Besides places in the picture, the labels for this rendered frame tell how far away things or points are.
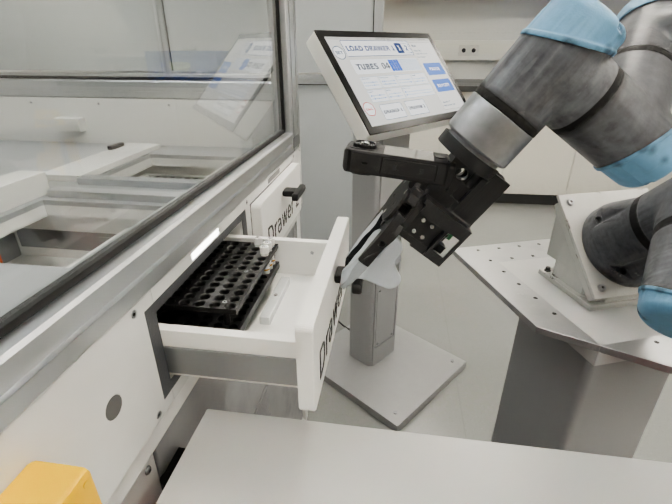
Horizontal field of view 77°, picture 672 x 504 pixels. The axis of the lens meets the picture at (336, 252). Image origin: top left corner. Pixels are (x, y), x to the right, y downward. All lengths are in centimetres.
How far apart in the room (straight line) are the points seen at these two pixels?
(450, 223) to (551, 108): 14
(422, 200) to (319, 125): 172
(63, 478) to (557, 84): 48
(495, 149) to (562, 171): 331
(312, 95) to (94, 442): 189
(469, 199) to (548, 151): 320
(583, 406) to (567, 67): 63
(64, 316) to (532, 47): 44
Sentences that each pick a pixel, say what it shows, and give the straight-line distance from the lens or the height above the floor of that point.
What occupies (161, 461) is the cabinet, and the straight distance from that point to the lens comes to 58.
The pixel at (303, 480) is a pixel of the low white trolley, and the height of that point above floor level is 76.
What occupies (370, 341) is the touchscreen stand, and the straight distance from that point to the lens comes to 164.
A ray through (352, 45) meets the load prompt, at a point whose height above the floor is 116.
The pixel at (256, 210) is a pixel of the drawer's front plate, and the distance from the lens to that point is 71.
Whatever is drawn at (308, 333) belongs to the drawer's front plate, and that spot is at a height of 92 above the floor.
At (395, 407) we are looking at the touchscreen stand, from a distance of 159.
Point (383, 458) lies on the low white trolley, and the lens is 51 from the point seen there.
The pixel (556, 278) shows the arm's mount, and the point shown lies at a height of 77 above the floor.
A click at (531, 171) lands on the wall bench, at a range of 367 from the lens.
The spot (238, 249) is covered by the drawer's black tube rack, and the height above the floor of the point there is 90.
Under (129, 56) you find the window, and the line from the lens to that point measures 47.
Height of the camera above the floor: 116
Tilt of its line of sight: 26 degrees down
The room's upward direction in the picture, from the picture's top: straight up
